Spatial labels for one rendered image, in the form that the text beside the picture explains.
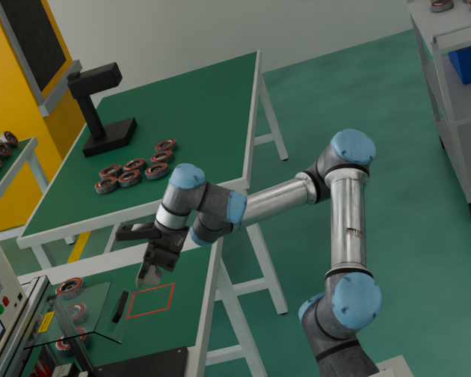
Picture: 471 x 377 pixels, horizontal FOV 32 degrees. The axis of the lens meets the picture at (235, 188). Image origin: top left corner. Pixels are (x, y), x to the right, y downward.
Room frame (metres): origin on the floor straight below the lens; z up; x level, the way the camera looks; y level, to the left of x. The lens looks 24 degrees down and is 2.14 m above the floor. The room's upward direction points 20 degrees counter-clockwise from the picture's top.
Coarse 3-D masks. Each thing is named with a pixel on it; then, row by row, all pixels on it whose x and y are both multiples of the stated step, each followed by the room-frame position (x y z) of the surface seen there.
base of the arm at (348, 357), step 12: (336, 348) 1.60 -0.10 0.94; (348, 348) 1.59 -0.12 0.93; (360, 348) 1.61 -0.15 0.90; (324, 360) 1.60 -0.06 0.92; (336, 360) 1.58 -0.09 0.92; (348, 360) 1.57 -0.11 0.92; (360, 360) 1.57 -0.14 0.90; (324, 372) 1.58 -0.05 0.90; (336, 372) 1.55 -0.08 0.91; (348, 372) 1.54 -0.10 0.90; (360, 372) 1.53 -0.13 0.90; (372, 372) 1.54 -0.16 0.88
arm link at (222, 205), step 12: (204, 192) 1.75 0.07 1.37; (216, 192) 1.75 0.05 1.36; (228, 192) 1.76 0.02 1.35; (204, 204) 1.74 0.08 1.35; (216, 204) 1.74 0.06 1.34; (228, 204) 1.74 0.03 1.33; (240, 204) 1.74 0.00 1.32; (204, 216) 1.78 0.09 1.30; (216, 216) 1.75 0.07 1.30; (228, 216) 1.74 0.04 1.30; (240, 216) 1.73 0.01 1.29; (216, 228) 1.78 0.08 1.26
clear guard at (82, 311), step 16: (96, 288) 2.07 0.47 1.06; (112, 288) 2.05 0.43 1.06; (48, 304) 2.08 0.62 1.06; (64, 304) 2.05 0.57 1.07; (80, 304) 2.01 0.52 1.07; (96, 304) 1.98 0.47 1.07; (112, 304) 1.98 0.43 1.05; (128, 304) 2.00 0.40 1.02; (64, 320) 1.96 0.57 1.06; (80, 320) 1.93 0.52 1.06; (96, 320) 1.90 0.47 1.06; (128, 320) 1.94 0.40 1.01; (32, 336) 1.94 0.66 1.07; (48, 336) 1.91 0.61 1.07; (64, 336) 1.88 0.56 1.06; (112, 336) 1.85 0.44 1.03
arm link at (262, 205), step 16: (304, 176) 1.98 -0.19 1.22; (256, 192) 1.93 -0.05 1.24; (272, 192) 1.92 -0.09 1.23; (288, 192) 1.93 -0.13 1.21; (304, 192) 1.94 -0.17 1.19; (320, 192) 1.95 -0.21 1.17; (256, 208) 1.88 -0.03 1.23; (272, 208) 1.89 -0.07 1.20; (288, 208) 1.92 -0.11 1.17; (192, 224) 1.86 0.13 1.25; (240, 224) 1.85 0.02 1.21; (208, 240) 1.83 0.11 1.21
